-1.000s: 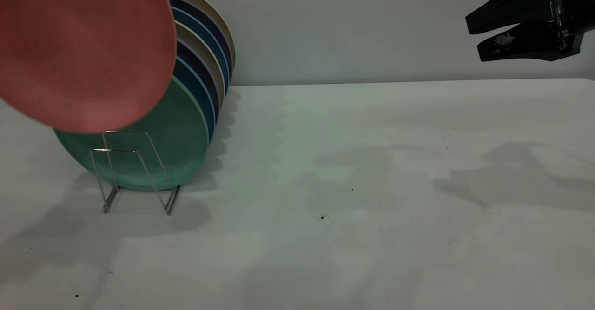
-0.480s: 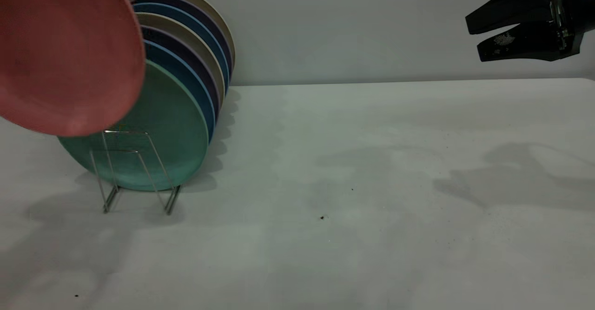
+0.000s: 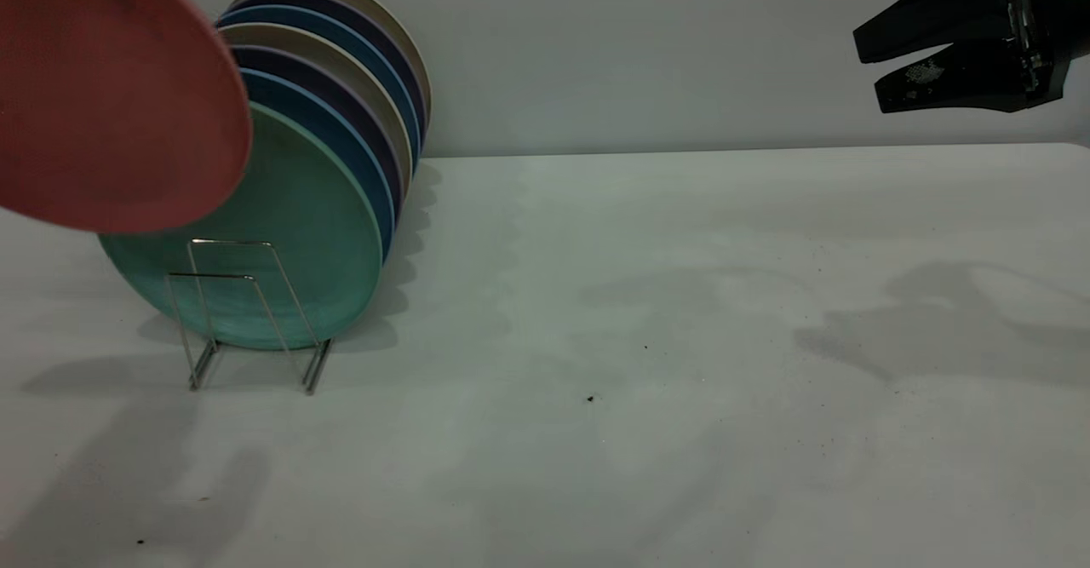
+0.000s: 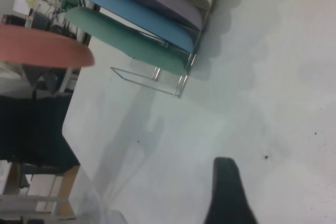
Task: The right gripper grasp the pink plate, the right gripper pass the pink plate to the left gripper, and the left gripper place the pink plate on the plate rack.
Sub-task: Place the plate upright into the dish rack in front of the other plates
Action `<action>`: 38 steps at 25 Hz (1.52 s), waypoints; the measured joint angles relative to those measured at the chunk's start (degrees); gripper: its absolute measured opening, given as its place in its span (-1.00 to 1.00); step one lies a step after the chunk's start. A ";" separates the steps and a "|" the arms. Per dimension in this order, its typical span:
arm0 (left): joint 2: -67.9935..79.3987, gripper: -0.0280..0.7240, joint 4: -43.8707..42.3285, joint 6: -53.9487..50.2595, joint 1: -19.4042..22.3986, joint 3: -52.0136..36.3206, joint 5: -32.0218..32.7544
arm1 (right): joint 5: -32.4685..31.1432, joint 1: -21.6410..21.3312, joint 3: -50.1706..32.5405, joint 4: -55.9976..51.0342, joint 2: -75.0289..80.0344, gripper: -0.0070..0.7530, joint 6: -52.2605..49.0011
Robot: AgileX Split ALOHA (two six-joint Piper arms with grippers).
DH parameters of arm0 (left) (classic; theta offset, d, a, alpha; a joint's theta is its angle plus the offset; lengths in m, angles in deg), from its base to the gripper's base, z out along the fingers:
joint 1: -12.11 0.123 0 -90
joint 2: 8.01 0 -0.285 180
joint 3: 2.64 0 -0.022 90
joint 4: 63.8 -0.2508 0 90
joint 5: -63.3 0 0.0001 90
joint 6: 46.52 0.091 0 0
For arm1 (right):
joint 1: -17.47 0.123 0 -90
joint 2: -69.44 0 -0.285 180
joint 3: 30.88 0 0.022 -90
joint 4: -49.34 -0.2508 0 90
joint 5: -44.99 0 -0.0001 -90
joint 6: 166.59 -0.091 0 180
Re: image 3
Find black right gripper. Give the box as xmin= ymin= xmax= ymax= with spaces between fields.
xmin=853 ymin=0 xmax=1090 ymax=115

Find green round plate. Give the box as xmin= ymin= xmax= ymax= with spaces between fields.
xmin=98 ymin=101 xmax=384 ymax=351

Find blue round plate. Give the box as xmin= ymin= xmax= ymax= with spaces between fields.
xmin=215 ymin=6 xmax=422 ymax=169
xmin=238 ymin=68 xmax=398 ymax=262

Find pink round plate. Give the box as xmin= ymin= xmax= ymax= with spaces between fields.
xmin=0 ymin=0 xmax=254 ymax=234

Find metal wire plate rack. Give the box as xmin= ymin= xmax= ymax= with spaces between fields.
xmin=166 ymin=240 xmax=335 ymax=396

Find dark purple round plate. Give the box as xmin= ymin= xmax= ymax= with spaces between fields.
xmin=228 ymin=0 xmax=427 ymax=139
xmin=230 ymin=47 xmax=406 ymax=211

